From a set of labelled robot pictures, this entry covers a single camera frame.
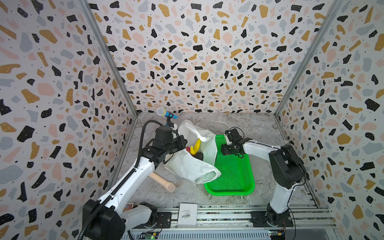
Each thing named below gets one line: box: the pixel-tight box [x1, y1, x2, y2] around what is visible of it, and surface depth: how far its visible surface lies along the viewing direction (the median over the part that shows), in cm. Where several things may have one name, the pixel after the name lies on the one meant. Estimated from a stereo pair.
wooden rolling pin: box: [148, 172, 176, 193], surface depth 85 cm
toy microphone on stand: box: [156, 107, 179, 127], surface depth 89 cm
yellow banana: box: [190, 138, 201, 155], surface depth 91 cm
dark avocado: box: [194, 152, 204, 161], surface depth 89 cm
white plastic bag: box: [164, 119, 222, 184], surface depth 74 cm
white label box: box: [177, 203, 198, 226], surface depth 73 cm
